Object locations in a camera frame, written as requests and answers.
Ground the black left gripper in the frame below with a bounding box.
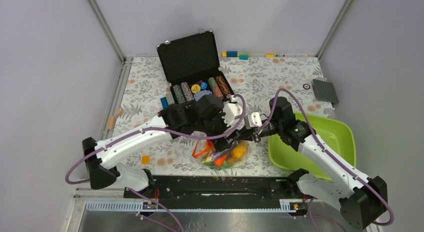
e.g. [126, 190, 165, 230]
[197, 109, 241, 151]

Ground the yellow toy bell pepper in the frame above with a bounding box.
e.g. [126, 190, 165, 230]
[231, 141, 249, 159]

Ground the clear zip top bag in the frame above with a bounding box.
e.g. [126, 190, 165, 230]
[191, 139, 252, 170]

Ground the orange toy carrot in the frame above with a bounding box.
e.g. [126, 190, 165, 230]
[213, 154, 228, 167]

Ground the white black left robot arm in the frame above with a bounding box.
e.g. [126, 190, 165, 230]
[84, 95, 246, 197]

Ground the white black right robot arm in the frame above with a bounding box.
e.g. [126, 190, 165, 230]
[240, 96, 394, 229]

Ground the yellow big blind button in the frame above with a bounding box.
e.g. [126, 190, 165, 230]
[190, 84, 202, 94]

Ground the blue small blind button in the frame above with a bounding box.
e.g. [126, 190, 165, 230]
[200, 81, 208, 91]

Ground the grey toy brick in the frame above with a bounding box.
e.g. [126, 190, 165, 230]
[165, 93, 175, 105]

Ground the blue toy brick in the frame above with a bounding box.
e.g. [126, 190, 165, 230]
[160, 97, 169, 109]

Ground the black poker chip case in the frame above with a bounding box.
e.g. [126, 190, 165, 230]
[156, 30, 235, 101]

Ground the teal toy block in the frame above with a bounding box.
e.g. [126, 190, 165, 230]
[238, 54, 249, 60]

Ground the small orange toy cracker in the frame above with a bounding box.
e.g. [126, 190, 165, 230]
[141, 156, 151, 164]

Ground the loose poker chip on table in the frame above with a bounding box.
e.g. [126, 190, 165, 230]
[302, 84, 311, 90]

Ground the grey building baseplate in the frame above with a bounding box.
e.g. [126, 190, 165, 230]
[312, 79, 339, 104]

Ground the green plastic tray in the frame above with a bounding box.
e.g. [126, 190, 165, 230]
[268, 114, 357, 180]

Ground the wooden block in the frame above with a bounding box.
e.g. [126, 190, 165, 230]
[106, 115, 117, 131]

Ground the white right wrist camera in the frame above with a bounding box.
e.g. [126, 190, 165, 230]
[244, 112, 263, 129]

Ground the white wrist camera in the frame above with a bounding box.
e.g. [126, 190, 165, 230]
[244, 112, 263, 129]
[222, 103, 243, 126]

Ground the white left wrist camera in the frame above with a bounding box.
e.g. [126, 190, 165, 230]
[222, 103, 243, 126]

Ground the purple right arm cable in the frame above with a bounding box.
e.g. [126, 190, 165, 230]
[258, 88, 395, 227]

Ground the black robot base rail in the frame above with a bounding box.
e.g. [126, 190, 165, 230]
[139, 175, 311, 210]

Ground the blue toy block at wall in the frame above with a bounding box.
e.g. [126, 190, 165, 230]
[225, 51, 238, 57]

